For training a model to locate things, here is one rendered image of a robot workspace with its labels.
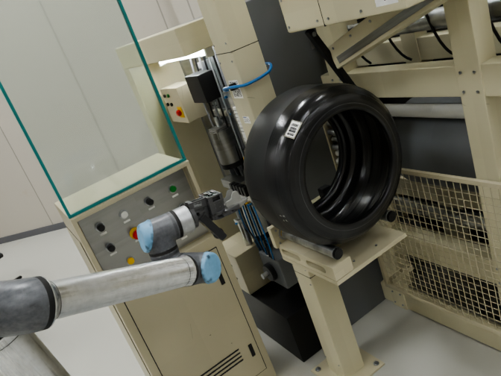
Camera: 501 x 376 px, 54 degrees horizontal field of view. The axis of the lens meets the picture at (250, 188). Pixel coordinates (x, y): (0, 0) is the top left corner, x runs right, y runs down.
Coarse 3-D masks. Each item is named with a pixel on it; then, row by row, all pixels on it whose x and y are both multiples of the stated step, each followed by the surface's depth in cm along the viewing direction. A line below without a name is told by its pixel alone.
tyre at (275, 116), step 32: (288, 96) 174; (320, 96) 164; (352, 96) 168; (256, 128) 174; (352, 128) 203; (384, 128) 178; (256, 160) 170; (288, 160) 160; (352, 160) 207; (384, 160) 195; (256, 192) 175; (288, 192) 162; (352, 192) 206; (384, 192) 183; (288, 224) 169; (320, 224) 169; (352, 224) 175
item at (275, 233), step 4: (312, 200) 215; (316, 200) 214; (268, 228) 205; (272, 228) 204; (276, 228) 205; (268, 232) 206; (272, 232) 204; (276, 232) 205; (280, 232) 206; (272, 236) 205; (276, 236) 206; (280, 236) 206; (272, 240) 207; (276, 240) 206; (280, 240) 207; (284, 240) 208; (276, 244) 206
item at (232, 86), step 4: (268, 64) 196; (268, 72) 192; (260, 76) 190; (264, 76) 191; (252, 80) 189; (256, 80) 190; (232, 84) 193; (240, 84) 189; (244, 84) 188; (248, 84) 188; (224, 88) 197; (228, 88) 194; (232, 88) 192; (236, 88) 194
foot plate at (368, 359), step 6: (360, 348) 259; (366, 354) 253; (324, 360) 259; (366, 360) 250; (372, 360) 248; (378, 360) 247; (318, 366) 257; (324, 366) 256; (366, 366) 246; (372, 366) 245; (378, 366) 243; (312, 372) 256; (318, 372) 253; (324, 372) 252; (330, 372) 250; (360, 372) 244; (366, 372) 243; (372, 372) 241
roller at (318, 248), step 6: (282, 234) 205; (288, 234) 202; (294, 240) 198; (300, 240) 194; (306, 240) 191; (306, 246) 192; (312, 246) 188; (318, 246) 184; (324, 246) 182; (330, 246) 180; (336, 246) 179; (324, 252) 182; (330, 252) 178; (336, 252) 177; (342, 252) 179; (336, 258) 178
